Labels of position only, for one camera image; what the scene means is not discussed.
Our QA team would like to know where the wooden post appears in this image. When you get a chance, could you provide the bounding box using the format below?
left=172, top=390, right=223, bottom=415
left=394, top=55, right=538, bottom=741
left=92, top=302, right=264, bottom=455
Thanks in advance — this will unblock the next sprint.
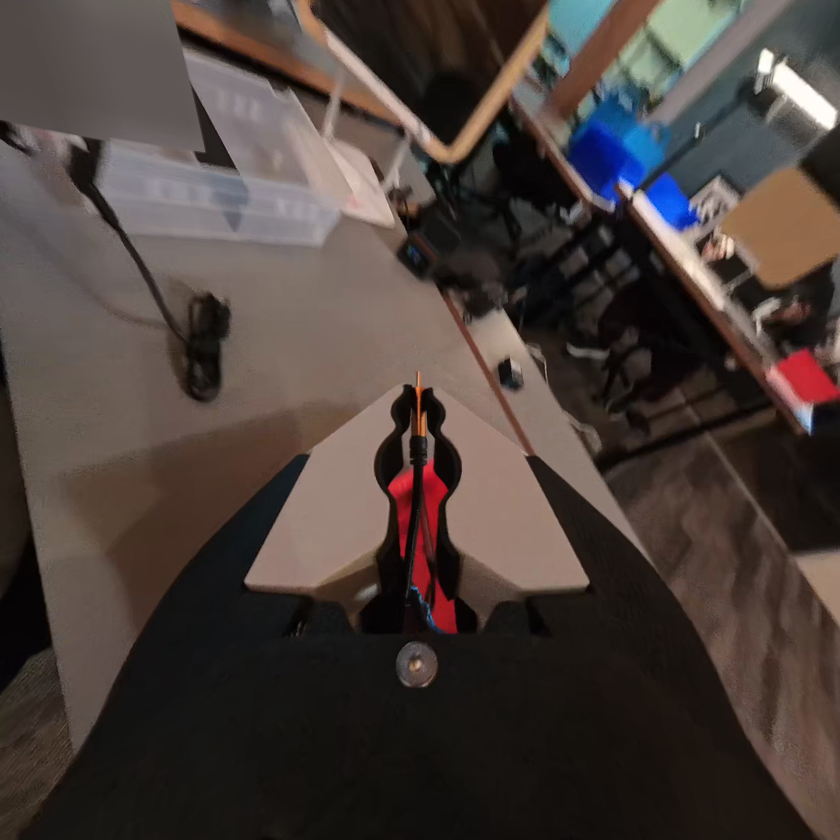
left=543, top=0, right=667, bottom=122

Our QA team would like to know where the orange plug cable blue tie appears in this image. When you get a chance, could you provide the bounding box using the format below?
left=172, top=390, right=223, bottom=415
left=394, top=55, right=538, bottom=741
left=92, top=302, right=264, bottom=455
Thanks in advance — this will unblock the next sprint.
left=394, top=371, right=439, bottom=634

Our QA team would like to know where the small red plastic bin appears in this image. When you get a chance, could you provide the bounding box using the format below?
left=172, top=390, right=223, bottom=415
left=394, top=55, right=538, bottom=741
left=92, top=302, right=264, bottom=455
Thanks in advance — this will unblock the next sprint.
left=766, top=349, right=840, bottom=411

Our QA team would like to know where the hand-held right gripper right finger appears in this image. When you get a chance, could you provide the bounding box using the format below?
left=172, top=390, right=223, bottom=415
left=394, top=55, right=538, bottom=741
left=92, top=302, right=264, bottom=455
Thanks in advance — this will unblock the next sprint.
left=420, top=387, right=590, bottom=634

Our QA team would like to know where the transparent plastic box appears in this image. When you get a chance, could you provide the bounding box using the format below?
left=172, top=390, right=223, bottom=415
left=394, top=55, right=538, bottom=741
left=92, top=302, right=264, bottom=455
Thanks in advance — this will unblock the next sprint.
left=98, top=49, right=342, bottom=247

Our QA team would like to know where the studio light on tripod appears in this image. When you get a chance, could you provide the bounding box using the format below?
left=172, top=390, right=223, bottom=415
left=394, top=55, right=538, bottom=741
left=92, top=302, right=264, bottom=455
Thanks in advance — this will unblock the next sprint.
left=656, top=47, right=840, bottom=191

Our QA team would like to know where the wood framed tablet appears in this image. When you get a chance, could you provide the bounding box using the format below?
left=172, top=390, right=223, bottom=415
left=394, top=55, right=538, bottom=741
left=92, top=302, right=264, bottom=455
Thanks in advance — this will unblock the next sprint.
left=172, top=0, right=552, bottom=165

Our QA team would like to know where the stack of blue bins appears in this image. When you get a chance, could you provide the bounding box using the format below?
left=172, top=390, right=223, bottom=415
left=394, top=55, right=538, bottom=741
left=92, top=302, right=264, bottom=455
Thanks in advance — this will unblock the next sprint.
left=567, top=92, right=702, bottom=231

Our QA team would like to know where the large red plastic bin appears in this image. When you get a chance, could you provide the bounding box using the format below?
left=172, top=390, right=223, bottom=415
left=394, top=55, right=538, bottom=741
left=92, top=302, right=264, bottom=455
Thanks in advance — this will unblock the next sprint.
left=386, top=461, right=460, bottom=634

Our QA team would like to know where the long black usb-c cable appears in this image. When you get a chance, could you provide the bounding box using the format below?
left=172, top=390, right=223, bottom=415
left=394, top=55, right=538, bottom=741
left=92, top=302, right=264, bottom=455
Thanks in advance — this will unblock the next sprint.
left=66, top=141, right=234, bottom=403

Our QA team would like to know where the long wooden office desk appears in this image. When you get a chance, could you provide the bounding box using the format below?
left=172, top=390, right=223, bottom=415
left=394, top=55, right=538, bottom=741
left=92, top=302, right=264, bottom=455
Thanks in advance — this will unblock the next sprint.
left=617, top=180, right=840, bottom=437
left=511, top=98, right=621, bottom=214

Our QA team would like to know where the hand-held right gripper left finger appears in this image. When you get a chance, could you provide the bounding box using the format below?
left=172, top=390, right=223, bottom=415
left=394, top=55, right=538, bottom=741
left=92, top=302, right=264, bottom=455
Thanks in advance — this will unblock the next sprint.
left=243, top=386, right=417, bottom=634

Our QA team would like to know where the black power station with display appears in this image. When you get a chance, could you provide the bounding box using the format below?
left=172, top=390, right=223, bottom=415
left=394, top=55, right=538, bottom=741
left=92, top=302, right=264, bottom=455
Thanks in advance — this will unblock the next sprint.
left=395, top=206, right=460, bottom=280

